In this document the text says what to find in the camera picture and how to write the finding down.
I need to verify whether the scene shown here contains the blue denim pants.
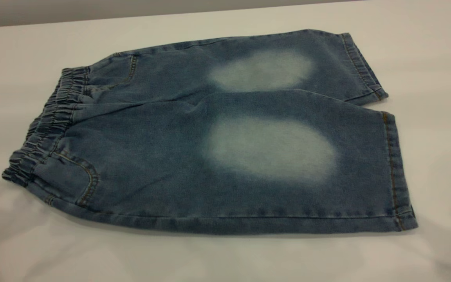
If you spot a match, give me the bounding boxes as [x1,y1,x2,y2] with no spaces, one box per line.
[2,28,419,235]

